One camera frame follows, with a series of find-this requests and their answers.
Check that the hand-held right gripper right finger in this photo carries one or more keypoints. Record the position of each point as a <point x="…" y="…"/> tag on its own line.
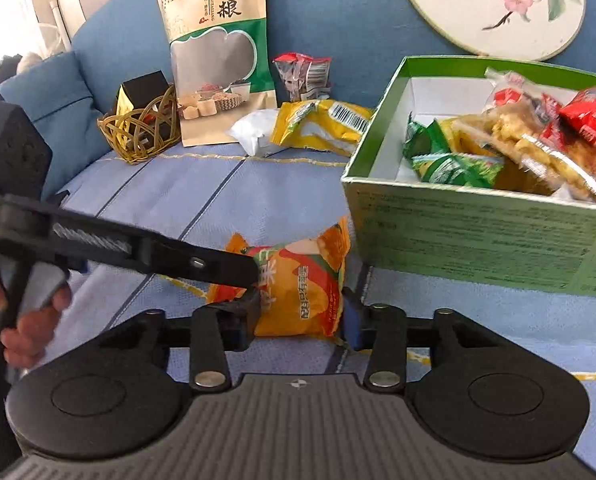
<point x="353" y="326"/>

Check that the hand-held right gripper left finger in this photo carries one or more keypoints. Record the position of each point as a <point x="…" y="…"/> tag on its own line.
<point x="238" y="334"/>

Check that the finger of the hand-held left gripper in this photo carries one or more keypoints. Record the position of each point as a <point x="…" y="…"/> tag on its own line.
<point x="198" y="262"/>

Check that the orange snack bag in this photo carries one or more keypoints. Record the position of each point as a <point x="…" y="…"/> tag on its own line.
<point x="298" y="290"/>

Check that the green cardboard box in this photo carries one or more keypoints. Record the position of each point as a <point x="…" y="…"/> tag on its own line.
<point x="477" y="240"/>

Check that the pile of mixed snack packets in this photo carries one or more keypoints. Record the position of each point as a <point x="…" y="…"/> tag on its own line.
<point x="527" y="150"/>

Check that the person's left hand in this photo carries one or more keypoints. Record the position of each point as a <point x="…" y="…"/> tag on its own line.
<point x="30" y="335"/>

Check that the light blue striped blanket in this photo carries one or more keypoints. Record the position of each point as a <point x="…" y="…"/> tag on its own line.
<point x="178" y="195"/>

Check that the blue cushion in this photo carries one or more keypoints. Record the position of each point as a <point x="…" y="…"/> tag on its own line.
<point x="63" y="105"/>

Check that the woven wicker basket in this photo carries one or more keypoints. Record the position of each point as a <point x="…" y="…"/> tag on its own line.
<point x="143" y="149"/>

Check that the white snack bag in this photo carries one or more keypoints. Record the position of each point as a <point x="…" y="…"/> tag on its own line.
<point x="253" y="132"/>

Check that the black and yellow carton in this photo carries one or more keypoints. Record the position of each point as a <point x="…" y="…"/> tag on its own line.
<point x="143" y="92"/>

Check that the yellow snack bag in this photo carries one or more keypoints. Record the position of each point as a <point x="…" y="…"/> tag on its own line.
<point x="318" y="127"/>

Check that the dark red snack bag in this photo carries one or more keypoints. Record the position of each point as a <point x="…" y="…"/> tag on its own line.
<point x="303" y="77"/>

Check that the large beige grain pouch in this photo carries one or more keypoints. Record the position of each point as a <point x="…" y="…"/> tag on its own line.
<point x="213" y="50"/>

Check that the blue sofa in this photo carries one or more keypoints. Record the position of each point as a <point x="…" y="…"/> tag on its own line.
<point x="338" y="10"/>

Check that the round floral fan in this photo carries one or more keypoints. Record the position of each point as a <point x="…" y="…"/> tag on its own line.
<point x="452" y="15"/>

